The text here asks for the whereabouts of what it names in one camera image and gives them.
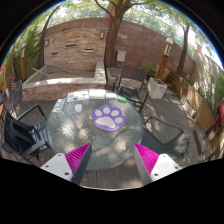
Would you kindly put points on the large tree trunk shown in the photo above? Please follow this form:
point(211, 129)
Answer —
point(119, 8)

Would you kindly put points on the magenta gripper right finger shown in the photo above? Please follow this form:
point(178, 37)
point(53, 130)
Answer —
point(153, 166)

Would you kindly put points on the green object on table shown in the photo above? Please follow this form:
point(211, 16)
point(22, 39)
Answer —
point(122, 99)

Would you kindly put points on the black mesh chair far left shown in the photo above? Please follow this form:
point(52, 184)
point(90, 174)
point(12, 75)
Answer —
point(15, 97)

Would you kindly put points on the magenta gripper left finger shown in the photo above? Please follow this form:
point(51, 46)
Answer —
point(70, 166)

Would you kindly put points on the clear packet on table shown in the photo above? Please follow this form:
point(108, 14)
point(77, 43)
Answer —
point(59, 105)

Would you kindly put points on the round glass patio table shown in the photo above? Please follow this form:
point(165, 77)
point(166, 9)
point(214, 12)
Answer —
point(68, 130)

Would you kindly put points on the black metal chair far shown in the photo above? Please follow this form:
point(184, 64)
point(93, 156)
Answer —
point(132, 85)

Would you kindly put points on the open colourful booklet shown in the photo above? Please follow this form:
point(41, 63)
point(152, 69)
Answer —
point(77, 96)

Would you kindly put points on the black metal chair right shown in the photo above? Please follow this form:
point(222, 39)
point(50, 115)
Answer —
point(164, 138)

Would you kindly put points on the black metal chair left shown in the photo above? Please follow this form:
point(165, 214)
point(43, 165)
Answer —
point(21, 140)

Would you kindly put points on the white paper stack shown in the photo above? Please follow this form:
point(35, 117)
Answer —
point(97, 93)

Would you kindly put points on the purple paw print mouse pad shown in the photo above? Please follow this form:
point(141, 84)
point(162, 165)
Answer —
point(108, 118)

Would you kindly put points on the black metal chair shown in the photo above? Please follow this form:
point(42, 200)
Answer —
point(132, 85)
point(164, 138)
point(21, 140)

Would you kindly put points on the white square planter box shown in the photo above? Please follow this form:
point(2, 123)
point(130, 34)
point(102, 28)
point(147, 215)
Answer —
point(156, 88)

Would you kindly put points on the white plastic cup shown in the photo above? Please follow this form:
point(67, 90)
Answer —
point(78, 108)

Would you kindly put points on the wooden lamp post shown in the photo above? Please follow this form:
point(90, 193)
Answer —
point(166, 54)

